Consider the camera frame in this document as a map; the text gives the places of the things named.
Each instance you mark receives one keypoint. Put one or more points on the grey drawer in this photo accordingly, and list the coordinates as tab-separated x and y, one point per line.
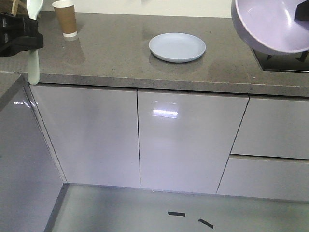
281	179
274	127

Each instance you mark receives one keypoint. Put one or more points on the grey left cabinet door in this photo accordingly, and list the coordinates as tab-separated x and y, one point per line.
94	133

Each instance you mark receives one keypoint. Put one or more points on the grey middle cabinet door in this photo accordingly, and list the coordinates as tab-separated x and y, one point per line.
185	139

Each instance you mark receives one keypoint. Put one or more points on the pale green plastic spoon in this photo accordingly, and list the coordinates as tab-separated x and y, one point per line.
33	8

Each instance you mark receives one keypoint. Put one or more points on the grey upper drawer front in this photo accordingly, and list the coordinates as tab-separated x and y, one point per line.
274	127

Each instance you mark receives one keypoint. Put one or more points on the grey lower drawer front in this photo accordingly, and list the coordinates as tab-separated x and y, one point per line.
281	179

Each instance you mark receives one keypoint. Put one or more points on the lilac plastic bowl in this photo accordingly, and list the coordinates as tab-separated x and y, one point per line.
270	26

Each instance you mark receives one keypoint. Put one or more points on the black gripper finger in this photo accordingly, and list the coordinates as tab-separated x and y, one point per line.
18	34
302	11

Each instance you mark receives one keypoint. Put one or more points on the grey cabinet door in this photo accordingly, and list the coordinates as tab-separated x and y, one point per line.
94	133
185	139

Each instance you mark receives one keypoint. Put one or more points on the brown paper cup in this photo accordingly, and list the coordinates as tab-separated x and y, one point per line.
65	13

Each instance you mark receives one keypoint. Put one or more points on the black floor tape strip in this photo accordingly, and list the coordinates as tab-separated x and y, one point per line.
179	214

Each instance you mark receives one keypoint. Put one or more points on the black floor tape strip angled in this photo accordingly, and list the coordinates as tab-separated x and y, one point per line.
206	223

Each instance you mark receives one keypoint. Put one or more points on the black gas cooktop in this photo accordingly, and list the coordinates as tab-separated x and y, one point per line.
298	62

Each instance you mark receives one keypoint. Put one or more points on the light blue plate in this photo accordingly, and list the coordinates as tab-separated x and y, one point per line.
177	47

